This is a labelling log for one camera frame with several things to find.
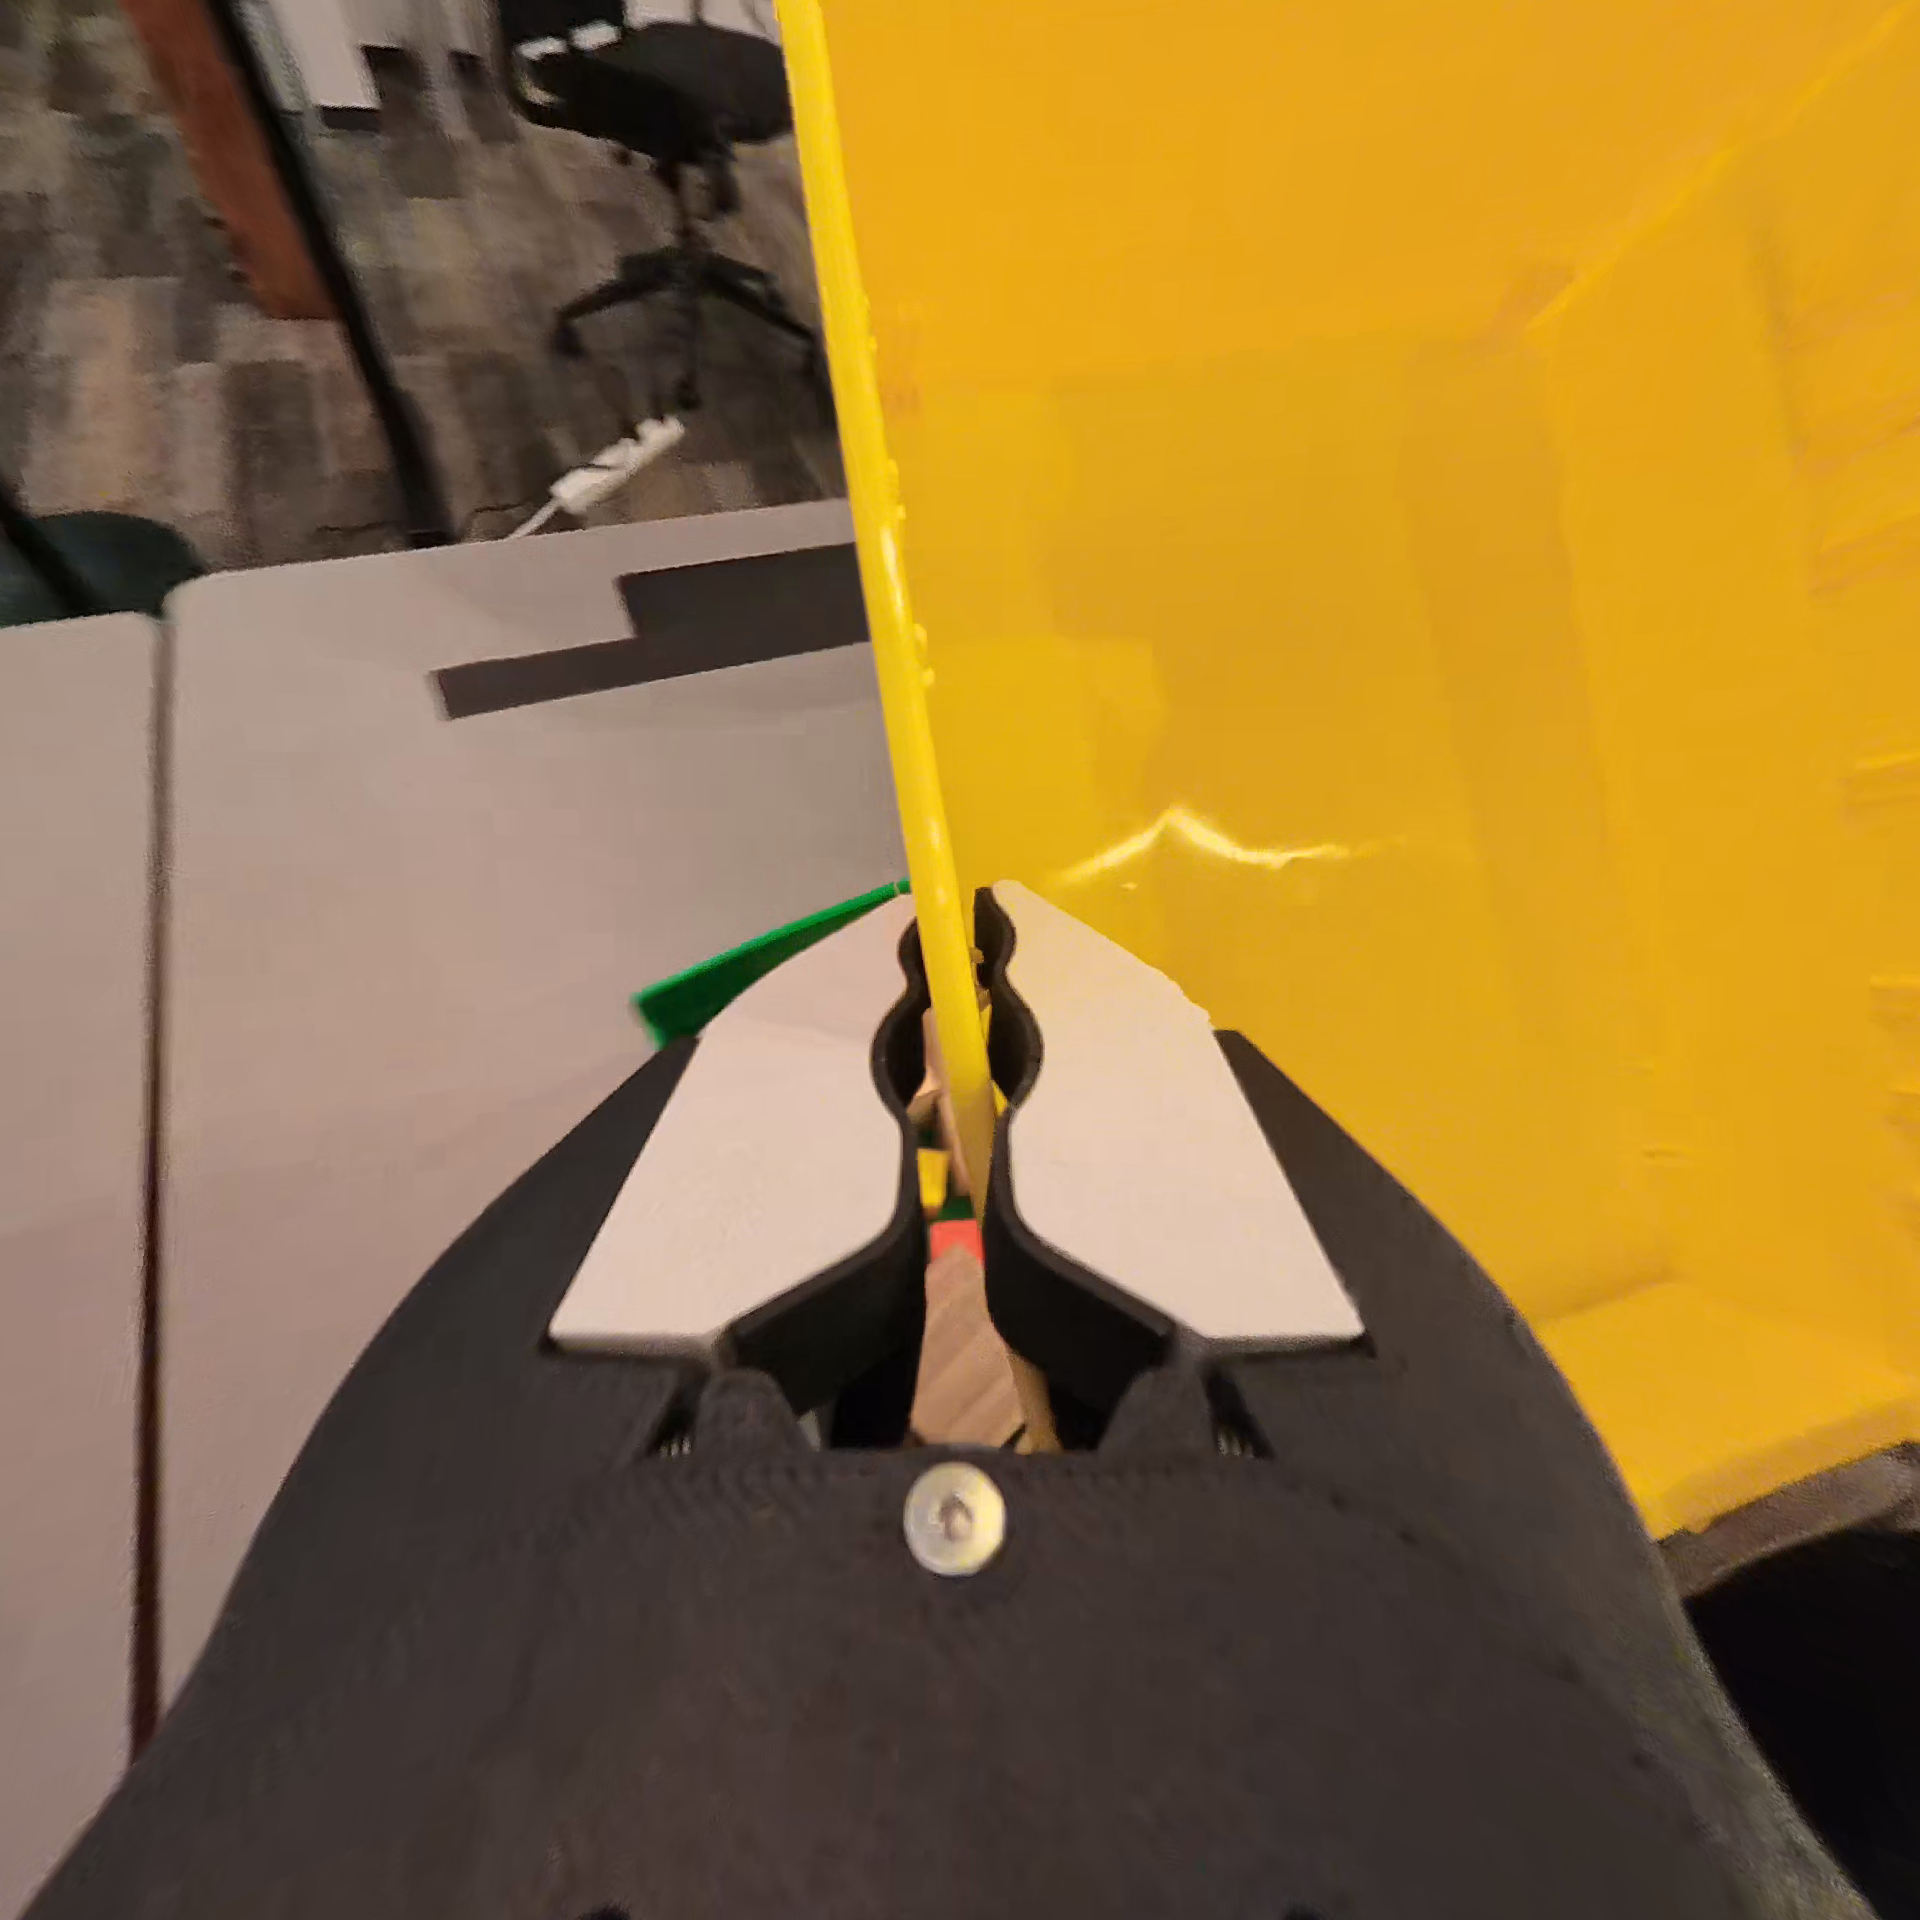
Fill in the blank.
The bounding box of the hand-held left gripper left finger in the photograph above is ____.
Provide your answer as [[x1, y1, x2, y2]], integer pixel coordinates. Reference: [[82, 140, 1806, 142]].
[[547, 897, 929, 1450]]

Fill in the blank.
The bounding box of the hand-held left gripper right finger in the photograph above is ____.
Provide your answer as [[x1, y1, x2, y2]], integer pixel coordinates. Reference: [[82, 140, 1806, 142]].
[[971, 883, 1369, 1452]]

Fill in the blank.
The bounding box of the green piece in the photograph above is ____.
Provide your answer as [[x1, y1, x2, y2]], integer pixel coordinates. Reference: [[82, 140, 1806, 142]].
[[634, 883, 913, 1046]]

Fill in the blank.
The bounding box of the yellow plastic box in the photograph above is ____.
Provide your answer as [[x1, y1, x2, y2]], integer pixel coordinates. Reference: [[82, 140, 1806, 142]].
[[774, 0, 1920, 1538]]

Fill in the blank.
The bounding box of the black tape strip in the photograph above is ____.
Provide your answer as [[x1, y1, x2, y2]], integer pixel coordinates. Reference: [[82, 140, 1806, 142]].
[[434, 545, 874, 723]]

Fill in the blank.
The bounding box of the white power strip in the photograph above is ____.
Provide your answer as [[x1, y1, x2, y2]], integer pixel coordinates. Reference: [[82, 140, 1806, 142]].
[[510, 417, 688, 540]]

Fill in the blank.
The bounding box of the black metal desk leg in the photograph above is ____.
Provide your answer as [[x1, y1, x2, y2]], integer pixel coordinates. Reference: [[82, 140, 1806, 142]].
[[224, 0, 455, 545]]

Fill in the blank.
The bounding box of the black office chair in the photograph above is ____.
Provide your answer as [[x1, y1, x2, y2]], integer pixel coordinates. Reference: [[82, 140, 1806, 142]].
[[504, 0, 828, 406]]

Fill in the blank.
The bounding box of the brown wooden panel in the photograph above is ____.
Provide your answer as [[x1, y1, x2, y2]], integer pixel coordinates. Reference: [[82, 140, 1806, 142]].
[[129, 0, 337, 321]]

